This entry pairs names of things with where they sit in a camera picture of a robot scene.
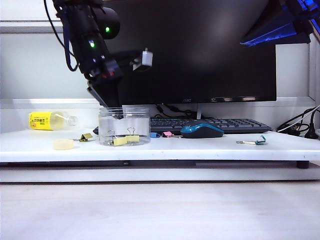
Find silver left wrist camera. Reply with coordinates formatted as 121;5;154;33
129;47;154;73

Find white raised desk board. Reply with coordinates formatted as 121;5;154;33
0;128;320;163

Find black and white cable bundle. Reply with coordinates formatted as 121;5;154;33
276;104;320;137

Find black cables behind monitor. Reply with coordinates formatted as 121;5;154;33
154;104;198;120

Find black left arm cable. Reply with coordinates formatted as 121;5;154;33
43;0;81;72

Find teal binder clip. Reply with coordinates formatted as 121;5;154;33
236;135;268;146

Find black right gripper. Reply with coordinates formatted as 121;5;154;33
239;0;320;46

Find black computer monitor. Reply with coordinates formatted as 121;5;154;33
99;0;278;106

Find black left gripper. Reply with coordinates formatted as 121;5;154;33
83;58;125;119

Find yellow label plastic bottle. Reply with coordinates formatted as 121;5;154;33
27;111;80;132

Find round transparent plastic jar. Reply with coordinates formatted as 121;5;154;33
98;106;152;147

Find yellow binder clip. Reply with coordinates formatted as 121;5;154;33
107;129;128;147
73;133;94;143
125;127;140;145

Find black power plug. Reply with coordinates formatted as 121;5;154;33
303;122;320;140

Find black and blue mouse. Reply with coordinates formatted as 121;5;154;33
180;123;225;139

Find black computer keyboard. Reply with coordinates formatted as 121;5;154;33
92;117;273;135

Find pink binder clip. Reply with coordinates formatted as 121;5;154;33
161;131;182;139

